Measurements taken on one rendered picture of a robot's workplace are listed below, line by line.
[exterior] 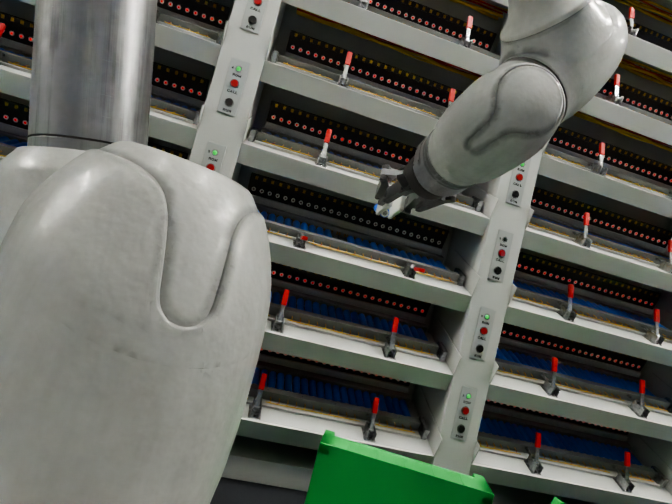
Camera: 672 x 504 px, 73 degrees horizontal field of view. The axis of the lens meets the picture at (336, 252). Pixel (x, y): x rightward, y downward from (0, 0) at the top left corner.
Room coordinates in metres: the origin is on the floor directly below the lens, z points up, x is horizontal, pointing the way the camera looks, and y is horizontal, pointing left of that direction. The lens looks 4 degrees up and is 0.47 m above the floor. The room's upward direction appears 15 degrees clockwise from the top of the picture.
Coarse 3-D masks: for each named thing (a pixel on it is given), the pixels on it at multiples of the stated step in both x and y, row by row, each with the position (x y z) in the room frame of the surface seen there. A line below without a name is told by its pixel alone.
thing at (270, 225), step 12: (276, 228) 1.04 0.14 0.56; (288, 228) 1.04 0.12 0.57; (312, 240) 1.05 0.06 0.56; (324, 240) 1.06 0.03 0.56; (336, 240) 1.06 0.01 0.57; (360, 252) 1.07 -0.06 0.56; (372, 252) 1.08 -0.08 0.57; (384, 252) 1.09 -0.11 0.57; (396, 264) 1.09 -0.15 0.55; (420, 264) 1.10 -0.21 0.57; (432, 276) 1.09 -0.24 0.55; (444, 276) 1.11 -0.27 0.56; (456, 276) 1.12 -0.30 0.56
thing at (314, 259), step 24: (312, 216) 1.17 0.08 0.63; (288, 240) 1.03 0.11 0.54; (408, 240) 1.21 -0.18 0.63; (288, 264) 1.01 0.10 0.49; (312, 264) 1.02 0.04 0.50; (336, 264) 1.02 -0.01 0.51; (360, 264) 1.04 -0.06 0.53; (456, 264) 1.19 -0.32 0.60; (384, 288) 1.05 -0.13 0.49; (408, 288) 1.06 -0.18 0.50; (432, 288) 1.06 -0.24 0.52; (456, 288) 1.09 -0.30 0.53
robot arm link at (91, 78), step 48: (48, 0) 0.37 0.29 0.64; (96, 0) 0.38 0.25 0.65; (144, 0) 0.40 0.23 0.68; (48, 48) 0.38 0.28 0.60; (96, 48) 0.38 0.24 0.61; (144, 48) 0.41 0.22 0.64; (48, 96) 0.38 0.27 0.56; (96, 96) 0.39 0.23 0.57; (144, 96) 0.42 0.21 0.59; (48, 144) 0.38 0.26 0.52; (96, 144) 0.39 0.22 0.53; (144, 144) 0.43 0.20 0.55; (0, 192) 0.37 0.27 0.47; (0, 240) 0.35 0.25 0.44
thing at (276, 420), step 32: (256, 384) 1.08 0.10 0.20; (288, 384) 1.12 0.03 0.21; (320, 384) 1.16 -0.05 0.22; (352, 384) 1.19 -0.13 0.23; (384, 384) 1.22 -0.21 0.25; (256, 416) 1.01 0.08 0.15; (288, 416) 1.05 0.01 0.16; (320, 416) 1.07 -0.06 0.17; (352, 416) 1.11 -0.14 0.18; (384, 416) 1.12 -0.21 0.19; (416, 416) 1.20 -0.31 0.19; (384, 448) 1.06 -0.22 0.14; (416, 448) 1.08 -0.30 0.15
